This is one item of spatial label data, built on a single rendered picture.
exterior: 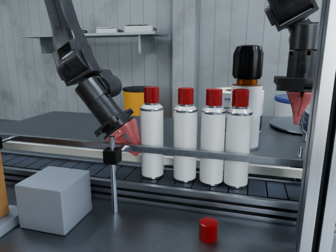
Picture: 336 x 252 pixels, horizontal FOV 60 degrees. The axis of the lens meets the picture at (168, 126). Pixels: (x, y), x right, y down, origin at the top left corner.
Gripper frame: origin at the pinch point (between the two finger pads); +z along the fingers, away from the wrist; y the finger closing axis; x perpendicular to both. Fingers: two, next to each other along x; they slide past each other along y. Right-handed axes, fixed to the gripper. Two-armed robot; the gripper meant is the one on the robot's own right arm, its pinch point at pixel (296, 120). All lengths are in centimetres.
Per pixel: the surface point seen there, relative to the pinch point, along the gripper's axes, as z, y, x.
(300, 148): 6.8, -1.8, -1.7
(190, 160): 8.5, 21.2, 8.3
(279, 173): 11.3, 2.6, 3.2
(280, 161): 6.0, 3.5, 10.5
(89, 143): 6.0, 44.1, 10.7
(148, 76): 18, 153, -334
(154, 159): 8.9, 29.3, 8.9
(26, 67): 9, 377, -350
